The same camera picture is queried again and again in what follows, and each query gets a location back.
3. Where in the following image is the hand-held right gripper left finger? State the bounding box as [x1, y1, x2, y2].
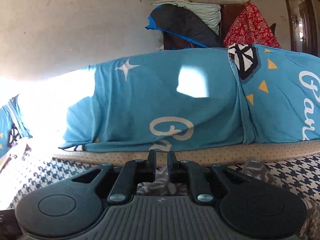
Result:
[71, 149, 157, 204]

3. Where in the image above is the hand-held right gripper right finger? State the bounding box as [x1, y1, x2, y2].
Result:
[167, 151, 250, 203]

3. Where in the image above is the blue printed sofa back cover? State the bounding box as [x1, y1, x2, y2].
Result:
[59, 44, 320, 153]

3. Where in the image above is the houndstooth sofa seat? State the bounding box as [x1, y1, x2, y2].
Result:
[0, 140, 320, 240]

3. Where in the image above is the black and blue quilt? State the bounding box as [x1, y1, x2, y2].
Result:
[145, 4, 223, 48]

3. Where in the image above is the pale green folded quilt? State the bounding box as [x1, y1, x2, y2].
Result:
[151, 0, 222, 35]

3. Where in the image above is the red floral cloth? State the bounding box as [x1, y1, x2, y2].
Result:
[224, 4, 282, 49]

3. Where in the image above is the brown door frame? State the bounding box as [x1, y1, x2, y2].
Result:
[283, 0, 318, 55]

